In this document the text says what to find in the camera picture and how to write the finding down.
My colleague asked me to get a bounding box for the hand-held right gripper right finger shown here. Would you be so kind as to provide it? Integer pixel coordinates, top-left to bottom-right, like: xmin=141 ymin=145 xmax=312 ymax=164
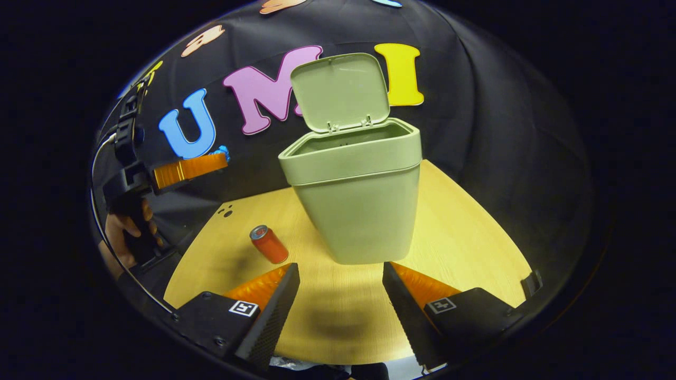
xmin=383 ymin=261 xmax=521 ymax=370

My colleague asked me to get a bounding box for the small black clamp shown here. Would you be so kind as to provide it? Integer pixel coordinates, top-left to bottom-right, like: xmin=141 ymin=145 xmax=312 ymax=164
xmin=520 ymin=270 xmax=544 ymax=299

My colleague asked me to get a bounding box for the wooden desktop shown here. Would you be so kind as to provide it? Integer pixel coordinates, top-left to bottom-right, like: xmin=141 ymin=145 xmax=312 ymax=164
xmin=163 ymin=158 xmax=534 ymax=366

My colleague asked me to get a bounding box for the black backdrop cloth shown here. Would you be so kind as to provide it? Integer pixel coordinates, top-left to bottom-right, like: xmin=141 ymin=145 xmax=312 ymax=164
xmin=90 ymin=0 xmax=592 ymax=317

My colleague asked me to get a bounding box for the green desktop garbage bin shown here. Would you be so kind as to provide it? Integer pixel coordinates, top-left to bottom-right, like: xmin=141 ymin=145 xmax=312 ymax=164
xmin=278 ymin=53 xmax=423 ymax=265

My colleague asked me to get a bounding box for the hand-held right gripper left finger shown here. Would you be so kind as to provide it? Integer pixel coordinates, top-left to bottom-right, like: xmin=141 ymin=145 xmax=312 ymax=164
xmin=170 ymin=263 xmax=301 ymax=373

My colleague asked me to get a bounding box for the red pop can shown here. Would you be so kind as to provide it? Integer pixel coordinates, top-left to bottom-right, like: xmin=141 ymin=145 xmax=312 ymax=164
xmin=249 ymin=225 xmax=290 ymax=264

